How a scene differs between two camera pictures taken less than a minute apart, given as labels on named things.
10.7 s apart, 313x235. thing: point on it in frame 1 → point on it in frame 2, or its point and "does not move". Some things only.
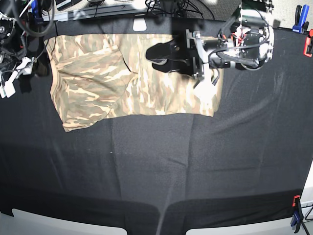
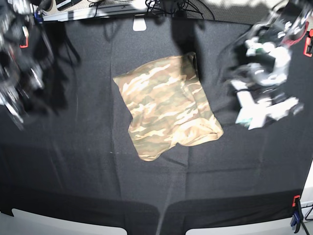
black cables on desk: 180,7 does not move
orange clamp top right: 308,42 does not move
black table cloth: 157,170 does not move
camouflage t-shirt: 94,77 → 168,105
